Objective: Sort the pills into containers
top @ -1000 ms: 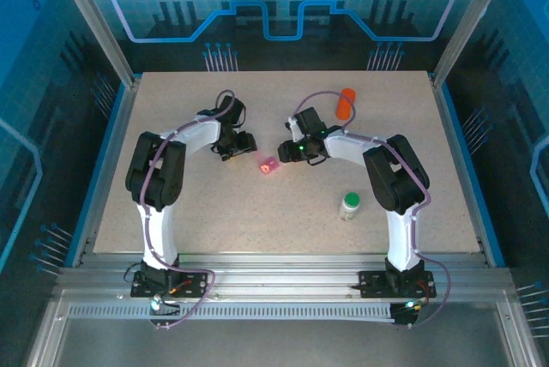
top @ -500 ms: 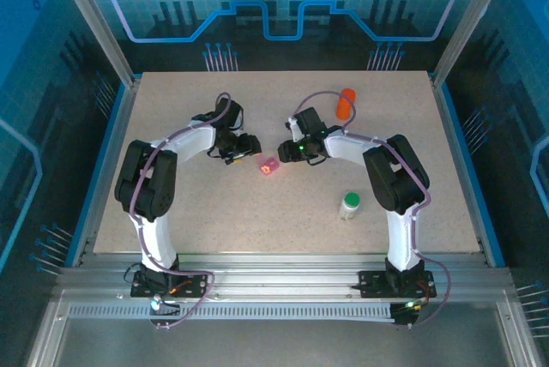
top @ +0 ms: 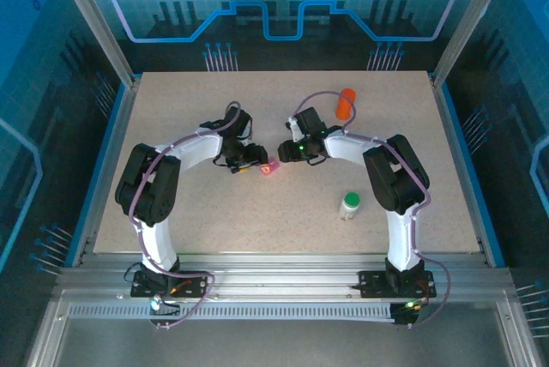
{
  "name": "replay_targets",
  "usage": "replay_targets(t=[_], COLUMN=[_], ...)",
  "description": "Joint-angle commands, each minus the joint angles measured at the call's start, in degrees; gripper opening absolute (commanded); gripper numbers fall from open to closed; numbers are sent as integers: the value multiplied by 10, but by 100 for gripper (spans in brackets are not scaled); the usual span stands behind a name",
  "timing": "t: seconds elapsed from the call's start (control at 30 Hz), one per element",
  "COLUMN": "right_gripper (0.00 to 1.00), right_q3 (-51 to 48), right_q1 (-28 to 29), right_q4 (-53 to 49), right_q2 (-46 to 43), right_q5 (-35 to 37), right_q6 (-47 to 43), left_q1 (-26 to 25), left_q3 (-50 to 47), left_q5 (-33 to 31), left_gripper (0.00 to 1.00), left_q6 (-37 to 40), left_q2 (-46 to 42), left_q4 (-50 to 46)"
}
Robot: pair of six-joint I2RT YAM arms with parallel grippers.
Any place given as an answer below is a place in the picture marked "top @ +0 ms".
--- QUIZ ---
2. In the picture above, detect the orange pill bottle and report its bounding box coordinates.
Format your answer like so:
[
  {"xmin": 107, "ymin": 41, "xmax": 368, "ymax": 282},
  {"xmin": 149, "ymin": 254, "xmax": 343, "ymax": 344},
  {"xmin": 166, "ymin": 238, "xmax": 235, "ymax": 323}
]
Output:
[{"xmin": 335, "ymin": 87, "xmax": 358, "ymax": 121}]

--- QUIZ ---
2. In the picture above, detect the white pill bottle green cap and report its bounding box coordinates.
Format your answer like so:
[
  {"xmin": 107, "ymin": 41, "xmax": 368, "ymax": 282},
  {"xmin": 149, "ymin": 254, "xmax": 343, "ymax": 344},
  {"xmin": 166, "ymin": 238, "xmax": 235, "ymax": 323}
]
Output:
[{"xmin": 338, "ymin": 191, "xmax": 361, "ymax": 223}]

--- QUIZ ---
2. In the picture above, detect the blue table edge strip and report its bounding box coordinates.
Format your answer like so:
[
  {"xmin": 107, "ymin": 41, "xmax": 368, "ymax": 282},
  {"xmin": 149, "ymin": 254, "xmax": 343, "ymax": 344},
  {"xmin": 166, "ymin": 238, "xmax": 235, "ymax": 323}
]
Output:
[
  {"xmin": 438, "ymin": 81, "xmax": 508, "ymax": 268},
  {"xmin": 63, "ymin": 77, "xmax": 135, "ymax": 268}
]

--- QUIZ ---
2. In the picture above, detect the aluminium cross beam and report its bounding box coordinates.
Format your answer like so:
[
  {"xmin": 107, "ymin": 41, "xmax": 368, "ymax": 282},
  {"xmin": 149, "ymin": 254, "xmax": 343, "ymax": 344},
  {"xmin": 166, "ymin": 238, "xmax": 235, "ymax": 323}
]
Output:
[{"xmin": 53, "ymin": 252, "xmax": 518, "ymax": 302}]

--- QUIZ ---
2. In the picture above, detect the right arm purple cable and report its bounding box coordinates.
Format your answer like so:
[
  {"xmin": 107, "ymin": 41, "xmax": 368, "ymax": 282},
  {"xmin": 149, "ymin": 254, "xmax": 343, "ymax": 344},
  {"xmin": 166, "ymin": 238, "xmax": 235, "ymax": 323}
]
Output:
[{"xmin": 294, "ymin": 88, "xmax": 452, "ymax": 332}]

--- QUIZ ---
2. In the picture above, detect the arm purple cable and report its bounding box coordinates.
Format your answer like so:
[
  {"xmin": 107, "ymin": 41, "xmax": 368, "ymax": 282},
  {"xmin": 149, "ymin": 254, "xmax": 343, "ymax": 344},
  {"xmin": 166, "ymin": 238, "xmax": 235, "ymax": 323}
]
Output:
[
  {"xmin": 128, "ymin": 100, "xmax": 243, "ymax": 332},
  {"xmin": 294, "ymin": 88, "xmax": 452, "ymax": 332}
]

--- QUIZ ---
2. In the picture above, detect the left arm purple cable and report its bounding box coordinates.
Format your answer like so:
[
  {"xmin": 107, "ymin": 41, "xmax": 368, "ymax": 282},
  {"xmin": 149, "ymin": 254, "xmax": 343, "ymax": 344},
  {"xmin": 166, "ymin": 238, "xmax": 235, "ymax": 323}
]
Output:
[{"xmin": 128, "ymin": 100, "xmax": 243, "ymax": 332}]

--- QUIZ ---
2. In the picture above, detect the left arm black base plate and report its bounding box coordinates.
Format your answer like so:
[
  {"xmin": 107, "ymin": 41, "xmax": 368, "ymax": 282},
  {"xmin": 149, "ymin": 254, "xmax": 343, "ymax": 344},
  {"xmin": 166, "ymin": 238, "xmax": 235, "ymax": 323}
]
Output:
[{"xmin": 130, "ymin": 270, "xmax": 210, "ymax": 299}]

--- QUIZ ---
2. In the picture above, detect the grey slotted cable duct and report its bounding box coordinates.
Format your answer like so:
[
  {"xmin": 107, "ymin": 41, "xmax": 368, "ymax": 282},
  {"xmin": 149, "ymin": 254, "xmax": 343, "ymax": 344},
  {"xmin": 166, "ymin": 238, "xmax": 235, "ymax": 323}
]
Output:
[{"xmin": 67, "ymin": 303, "xmax": 398, "ymax": 323}]

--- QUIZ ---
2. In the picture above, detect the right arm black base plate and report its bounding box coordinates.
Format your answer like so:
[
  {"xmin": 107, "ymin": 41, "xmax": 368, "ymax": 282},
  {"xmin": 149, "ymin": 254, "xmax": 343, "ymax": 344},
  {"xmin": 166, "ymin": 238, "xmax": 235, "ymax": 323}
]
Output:
[{"xmin": 358, "ymin": 270, "xmax": 437, "ymax": 299}]

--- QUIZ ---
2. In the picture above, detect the aluminium frame post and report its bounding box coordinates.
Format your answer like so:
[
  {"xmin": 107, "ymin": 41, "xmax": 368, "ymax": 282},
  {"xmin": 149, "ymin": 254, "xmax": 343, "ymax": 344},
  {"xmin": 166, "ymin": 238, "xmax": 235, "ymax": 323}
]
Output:
[
  {"xmin": 430, "ymin": 0, "xmax": 519, "ymax": 87},
  {"xmin": 46, "ymin": 0, "xmax": 143, "ymax": 87}
]

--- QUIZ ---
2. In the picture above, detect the grey metal lower frame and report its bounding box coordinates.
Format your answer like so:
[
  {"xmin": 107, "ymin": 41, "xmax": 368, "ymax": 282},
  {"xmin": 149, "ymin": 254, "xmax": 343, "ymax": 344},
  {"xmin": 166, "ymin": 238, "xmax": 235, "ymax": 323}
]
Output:
[{"xmin": 25, "ymin": 289, "xmax": 544, "ymax": 367}]

